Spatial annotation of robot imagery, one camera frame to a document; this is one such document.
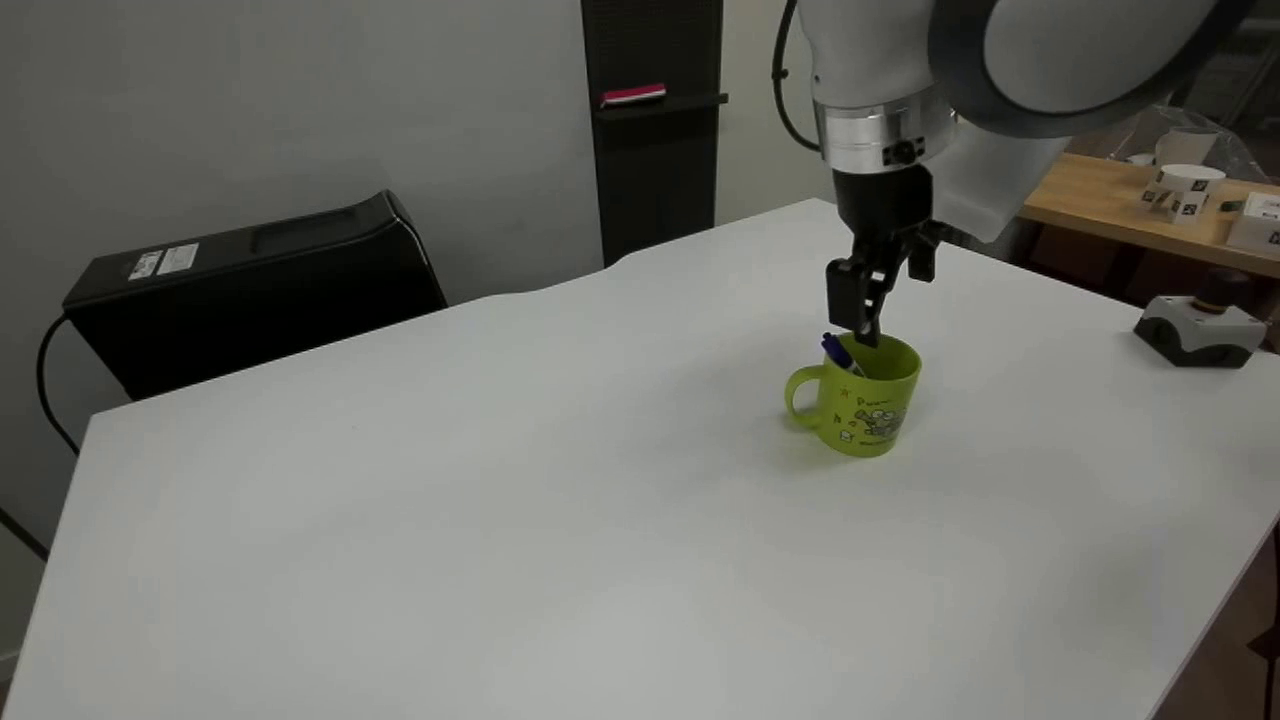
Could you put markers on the pink book on shelf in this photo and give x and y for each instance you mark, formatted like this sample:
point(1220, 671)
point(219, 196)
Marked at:
point(634, 95)

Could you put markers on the black tall shelf unit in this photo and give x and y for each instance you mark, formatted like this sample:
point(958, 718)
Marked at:
point(655, 160)

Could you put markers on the white paper cup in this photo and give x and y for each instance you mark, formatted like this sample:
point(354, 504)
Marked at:
point(1180, 189)

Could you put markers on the white marker pen blue cap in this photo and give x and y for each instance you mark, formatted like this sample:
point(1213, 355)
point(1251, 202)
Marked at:
point(836, 355)

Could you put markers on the black computer tower case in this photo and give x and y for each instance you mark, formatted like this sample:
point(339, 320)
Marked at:
point(190, 308)

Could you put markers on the green ceramic mug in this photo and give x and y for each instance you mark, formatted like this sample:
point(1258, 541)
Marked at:
point(857, 412)

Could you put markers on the grey black small device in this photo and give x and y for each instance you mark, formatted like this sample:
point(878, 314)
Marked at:
point(1198, 333)

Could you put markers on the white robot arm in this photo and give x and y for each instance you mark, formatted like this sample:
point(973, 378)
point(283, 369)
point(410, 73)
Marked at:
point(967, 96)

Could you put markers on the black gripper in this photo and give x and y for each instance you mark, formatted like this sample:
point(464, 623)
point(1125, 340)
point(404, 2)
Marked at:
point(890, 222)

